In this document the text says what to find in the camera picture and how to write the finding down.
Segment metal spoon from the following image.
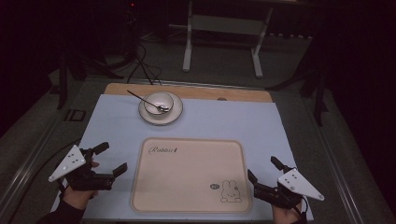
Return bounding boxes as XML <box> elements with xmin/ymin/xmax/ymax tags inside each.
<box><xmin>126</xmin><ymin>90</ymin><xmax>171</xmax><ymax>114</ymax></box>

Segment white bowl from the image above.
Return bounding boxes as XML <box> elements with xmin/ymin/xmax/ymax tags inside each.
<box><xmin>143</xmin><ymin>91</ymin><xmax>175</xmax><ymax>118</ymax></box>

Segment grey metal rail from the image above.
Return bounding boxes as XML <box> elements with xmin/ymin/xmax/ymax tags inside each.
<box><xmin>0</xmin><ymin>119</ymin><xmax>64</xmax><ymax>218</ymax></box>
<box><xmin>312</xmin><ymin>124</ymin><xmax>366</xmax><ymax>224</ymax></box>

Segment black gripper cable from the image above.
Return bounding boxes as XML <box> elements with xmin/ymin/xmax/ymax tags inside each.
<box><xmin>298</xmin><ymin>195</ymin><xmax>310</xmax><ymax>224</ymax></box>

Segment black floor cables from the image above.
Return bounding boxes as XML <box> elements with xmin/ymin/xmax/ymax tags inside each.
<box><xmin>125</xmin><ymin>41</ymin><xmax>163</xmax><ymax>86</ymax></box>

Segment white saucer plate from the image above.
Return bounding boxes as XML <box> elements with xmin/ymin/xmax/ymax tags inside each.
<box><xmin>137</xmin><ymin>91</ymin><xmax>184</xmax><ymax>127</ymax></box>

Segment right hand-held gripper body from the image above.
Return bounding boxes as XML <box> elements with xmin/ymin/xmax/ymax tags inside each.
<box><xmin>253</xmin><ymin>167</ymin><xmax>325</xmax><ymax>210</ymax></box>

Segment white metal stand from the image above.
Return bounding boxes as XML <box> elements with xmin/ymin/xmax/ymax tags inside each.
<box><xmin>182</xmin><ymin>0</ymin><xmax>276</xmax><ymax>79</ymax></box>

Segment black stand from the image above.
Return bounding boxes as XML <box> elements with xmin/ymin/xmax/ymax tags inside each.
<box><xmin>56</xmin><ymin>50</ymin><xmax>124</xmax><ymax>111</ymax></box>
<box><xmin>265</xmin><ymin>64</ymin><xmax>330</xmax><ymax>127</ymax></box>

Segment dark device with red light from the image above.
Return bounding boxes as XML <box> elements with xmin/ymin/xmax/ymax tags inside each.
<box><xmin>122</xmin><ymin>0</ymin><xmax>140</xmax><ymax>58</ymax></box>

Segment person's right hand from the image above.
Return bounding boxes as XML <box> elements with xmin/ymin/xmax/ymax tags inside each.
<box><xmin>272</xmin><ymin>202</ymin><xmax>304</xmax><ymax>224</ymax></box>

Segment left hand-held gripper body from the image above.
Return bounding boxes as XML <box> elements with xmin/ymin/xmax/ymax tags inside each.
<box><xmin>48</xmin><ymin>144</ymin><xmax>116</xmax><ymax>191</ymax></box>

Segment beige tray with rabbit print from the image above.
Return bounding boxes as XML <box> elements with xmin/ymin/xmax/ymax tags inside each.
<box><xmin>130</xmin><ymin>136</ymin><xmax>253</xmax><ymax>215</ymax></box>

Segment light blue table mat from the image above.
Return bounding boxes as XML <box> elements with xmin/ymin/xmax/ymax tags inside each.
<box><xmin>50</xmin><ymin>93</ymin><xmax>315</xmax><ymax>223</ymax></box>

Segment person's left hand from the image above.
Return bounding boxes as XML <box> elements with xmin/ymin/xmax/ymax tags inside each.
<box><xmin>62</xmin><ymin>160</ymin><xmax>101</xmax><ymax>211</ymax></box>

